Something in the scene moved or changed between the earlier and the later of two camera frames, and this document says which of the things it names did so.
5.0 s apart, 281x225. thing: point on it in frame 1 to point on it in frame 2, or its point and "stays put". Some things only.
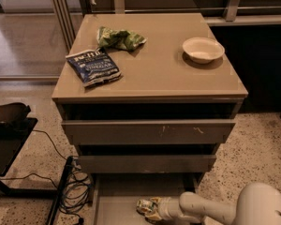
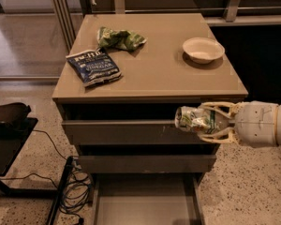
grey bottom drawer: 115,196 stays put
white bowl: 203,50 stays put
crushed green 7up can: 143,205 to 200,120
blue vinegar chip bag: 94,67 stays put
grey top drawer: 145,132 stays put
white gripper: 166,206 to 256,123
